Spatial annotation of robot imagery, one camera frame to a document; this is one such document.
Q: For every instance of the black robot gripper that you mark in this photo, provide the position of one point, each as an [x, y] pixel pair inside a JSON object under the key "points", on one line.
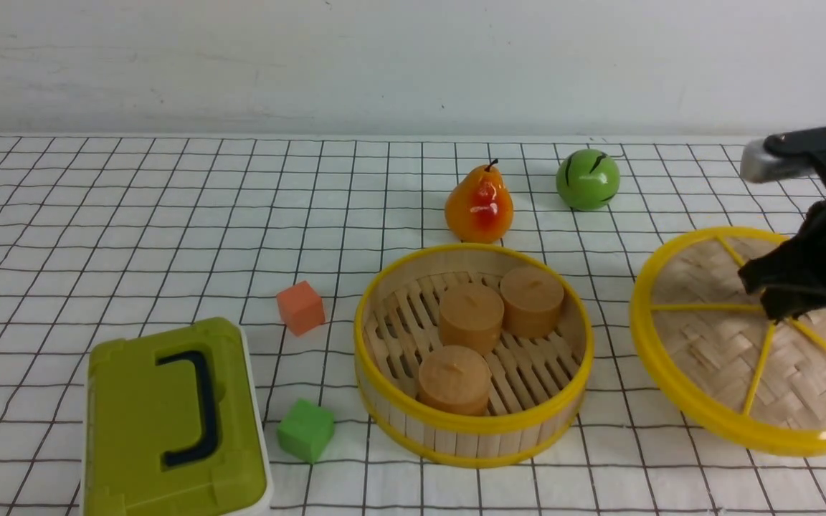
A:
{"points": [[791, 279]]}

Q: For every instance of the yellow woven bamboo steamer lid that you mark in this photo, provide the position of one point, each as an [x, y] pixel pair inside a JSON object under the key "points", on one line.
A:
{"points": [[715, 354]]}

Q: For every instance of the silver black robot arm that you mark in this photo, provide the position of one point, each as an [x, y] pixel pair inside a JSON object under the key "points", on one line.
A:
{"points": [[786, 155]]}

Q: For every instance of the yellow bamboo steamer basket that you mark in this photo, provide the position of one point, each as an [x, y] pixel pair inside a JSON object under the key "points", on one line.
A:
{"points": [[537, 387]]}

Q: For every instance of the green toy apple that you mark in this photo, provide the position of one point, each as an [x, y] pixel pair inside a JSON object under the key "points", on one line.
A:
{"points": [[588, 179]]}

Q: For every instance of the tan bun back right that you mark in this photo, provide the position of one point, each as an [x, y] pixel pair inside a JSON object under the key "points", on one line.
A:
{"points": [[533, 299]]}

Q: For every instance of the tan bun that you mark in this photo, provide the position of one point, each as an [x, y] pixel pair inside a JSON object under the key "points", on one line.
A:
{"points": [[471, 315], [455, 380], [533, 299]]}

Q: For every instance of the orange red toy pear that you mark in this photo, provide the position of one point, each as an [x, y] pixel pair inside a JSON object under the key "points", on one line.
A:
{"points": [[480, 209]]}

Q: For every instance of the tan bun back left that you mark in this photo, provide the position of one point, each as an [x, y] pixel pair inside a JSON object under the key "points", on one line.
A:
{"points": [[471, 315]]}

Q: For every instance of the tan bun front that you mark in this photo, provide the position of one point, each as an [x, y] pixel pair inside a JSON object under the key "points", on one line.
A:
{"points": [[455, 380]]}

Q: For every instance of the orange foam cube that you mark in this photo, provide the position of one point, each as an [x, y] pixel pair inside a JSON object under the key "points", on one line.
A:
{"points": [[301, 308]]}

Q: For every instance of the green foam cube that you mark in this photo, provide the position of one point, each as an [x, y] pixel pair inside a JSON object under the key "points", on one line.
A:
{"points": [[306, 431]]}

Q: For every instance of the olive green lidded box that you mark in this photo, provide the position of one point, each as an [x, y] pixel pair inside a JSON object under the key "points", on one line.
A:
{"points": [[172, 426]]}

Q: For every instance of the white black grid tablecloth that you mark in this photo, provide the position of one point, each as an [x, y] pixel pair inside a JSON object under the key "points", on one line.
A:
{"points": [[114, 237]]}

